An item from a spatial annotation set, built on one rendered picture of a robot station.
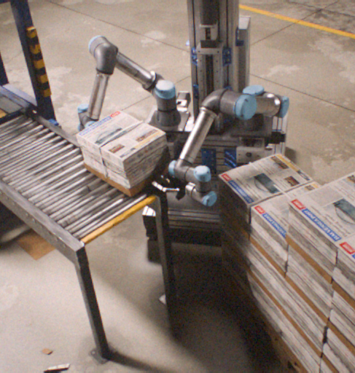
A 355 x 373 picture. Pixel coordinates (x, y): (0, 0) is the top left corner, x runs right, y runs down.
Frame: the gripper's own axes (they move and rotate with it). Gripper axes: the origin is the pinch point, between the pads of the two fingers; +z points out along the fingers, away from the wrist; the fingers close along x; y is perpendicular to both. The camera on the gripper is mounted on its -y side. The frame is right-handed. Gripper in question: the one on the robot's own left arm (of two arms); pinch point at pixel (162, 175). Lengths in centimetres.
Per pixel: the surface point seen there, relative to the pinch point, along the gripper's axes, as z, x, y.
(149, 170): -2.2, 9.6, 9.9
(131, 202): -4.3, 24.6, -0.4
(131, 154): -1.0, 17.6, 23.4
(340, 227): -102, 1, 26
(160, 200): -12.0, 12.6, -2.6
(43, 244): 89, 37, -80
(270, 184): -49, -27, 2
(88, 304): -11, 64, -36
